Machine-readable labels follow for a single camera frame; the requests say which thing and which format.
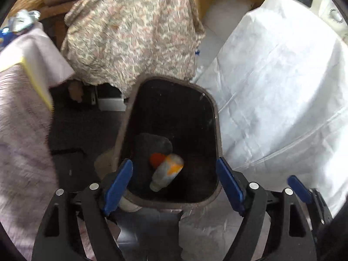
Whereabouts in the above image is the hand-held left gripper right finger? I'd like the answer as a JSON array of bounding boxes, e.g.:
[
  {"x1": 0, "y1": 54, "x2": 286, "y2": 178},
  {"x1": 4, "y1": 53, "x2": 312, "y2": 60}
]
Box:
[{"x1": 216, "y1": 157, "x2": 317, "y2": 261}]

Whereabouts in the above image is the white box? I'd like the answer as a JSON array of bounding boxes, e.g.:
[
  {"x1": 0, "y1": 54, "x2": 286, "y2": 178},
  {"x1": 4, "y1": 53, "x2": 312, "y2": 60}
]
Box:
[{"x1": 97, "y1": 97, "x2": 127, "y2": 112}]

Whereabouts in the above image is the floral patterned cloth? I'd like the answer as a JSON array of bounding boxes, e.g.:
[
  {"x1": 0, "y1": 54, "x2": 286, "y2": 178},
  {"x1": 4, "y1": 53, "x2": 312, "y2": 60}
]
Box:
[{"x1": 60, "y1": 0, "x2": 206, "y2": 99}]

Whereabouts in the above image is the brown trash bin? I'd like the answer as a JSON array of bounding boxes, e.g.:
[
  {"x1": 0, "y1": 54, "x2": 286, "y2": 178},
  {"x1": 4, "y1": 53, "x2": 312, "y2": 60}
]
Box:
[{"x1": 94, "y1": 73, "x2": 224, "y2": 216}]

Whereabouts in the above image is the white fabric sheet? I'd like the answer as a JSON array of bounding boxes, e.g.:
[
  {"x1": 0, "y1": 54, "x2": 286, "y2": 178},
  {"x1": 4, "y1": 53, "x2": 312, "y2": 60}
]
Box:
[{"x1": 178, "y1": 0, "x2": 348, "y2": 261}]

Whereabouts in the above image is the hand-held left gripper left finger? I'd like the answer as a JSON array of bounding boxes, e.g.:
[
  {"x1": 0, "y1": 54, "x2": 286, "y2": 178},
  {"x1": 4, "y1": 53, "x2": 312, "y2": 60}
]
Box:
[{"x1": 31, "y1": 158, "x2": 134, "y2": 261}]

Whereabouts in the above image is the lilac cloth with yellow edge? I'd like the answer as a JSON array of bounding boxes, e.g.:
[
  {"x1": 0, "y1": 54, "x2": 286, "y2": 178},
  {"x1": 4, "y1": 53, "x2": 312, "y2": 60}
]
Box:
[{"x1": 0, "y1": 22, "x2": 76, "y2": 112}]

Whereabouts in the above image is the plastic bottle with orange label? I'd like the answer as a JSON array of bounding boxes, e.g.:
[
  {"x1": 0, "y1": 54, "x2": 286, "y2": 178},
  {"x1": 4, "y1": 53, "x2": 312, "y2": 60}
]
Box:
[{"x1": 149, "y1": 154, "x2": 184, "y2": 192}]

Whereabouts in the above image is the orange round cap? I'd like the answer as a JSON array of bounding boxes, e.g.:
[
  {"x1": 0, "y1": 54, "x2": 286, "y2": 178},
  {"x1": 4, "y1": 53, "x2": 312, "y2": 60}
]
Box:
[{"x1": 149, "y1": 153, "x2": 168, "y2": 169}]

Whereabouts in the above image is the dark grey flat item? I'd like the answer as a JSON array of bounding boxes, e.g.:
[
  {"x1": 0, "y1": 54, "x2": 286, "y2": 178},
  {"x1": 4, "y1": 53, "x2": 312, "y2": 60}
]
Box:
[{"x1": 133, "y1": 133, "x2": 173, "y2": 166}]

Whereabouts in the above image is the wooden side table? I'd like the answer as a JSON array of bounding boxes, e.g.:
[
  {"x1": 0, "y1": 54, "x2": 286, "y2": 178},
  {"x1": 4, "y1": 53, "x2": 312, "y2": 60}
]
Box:
[{"x1": 37, "y1": 0, "x2": 77, "y2": 49}]

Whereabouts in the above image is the blue foil snack bag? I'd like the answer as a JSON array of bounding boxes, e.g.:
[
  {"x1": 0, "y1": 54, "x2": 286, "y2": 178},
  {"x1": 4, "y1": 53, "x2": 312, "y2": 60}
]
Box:
[{"x1": 0, "y1": 9, "x2": 42, "y2": 47}]

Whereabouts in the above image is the striped purple tablecloth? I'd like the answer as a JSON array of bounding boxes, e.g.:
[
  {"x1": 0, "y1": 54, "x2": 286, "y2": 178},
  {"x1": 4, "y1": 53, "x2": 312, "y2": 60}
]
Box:
[{"x1": 0, "y1": 65, "x2": 62, "y2": 253}]

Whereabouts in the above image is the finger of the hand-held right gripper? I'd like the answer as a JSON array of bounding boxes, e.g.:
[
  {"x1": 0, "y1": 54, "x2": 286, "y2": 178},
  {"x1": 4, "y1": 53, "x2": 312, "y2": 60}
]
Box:
[{"x1": 287, "y1": 175, "x2": 335, "y2": 240}]

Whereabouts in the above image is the white plastic bag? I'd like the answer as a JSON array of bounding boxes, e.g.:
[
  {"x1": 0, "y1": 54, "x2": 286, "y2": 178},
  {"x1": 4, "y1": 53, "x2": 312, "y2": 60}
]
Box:
[{"x1": 200, "y1": 0, "x2": 254, "y2": 70}]

